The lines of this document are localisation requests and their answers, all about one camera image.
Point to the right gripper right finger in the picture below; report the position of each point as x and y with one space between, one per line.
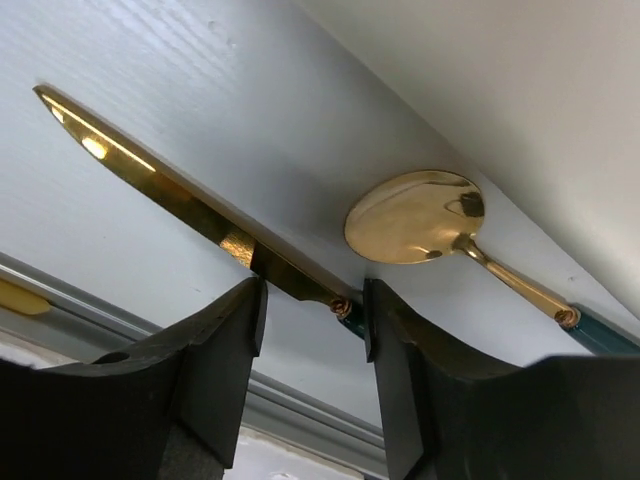
450 411

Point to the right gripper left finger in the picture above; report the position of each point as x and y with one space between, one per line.
166 407

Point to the cream cloth placemat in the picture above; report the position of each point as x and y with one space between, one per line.
542 96

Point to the gold knife green handle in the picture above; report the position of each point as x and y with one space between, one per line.
248 242

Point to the gold spoon green handle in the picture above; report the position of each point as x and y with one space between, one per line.
424 215

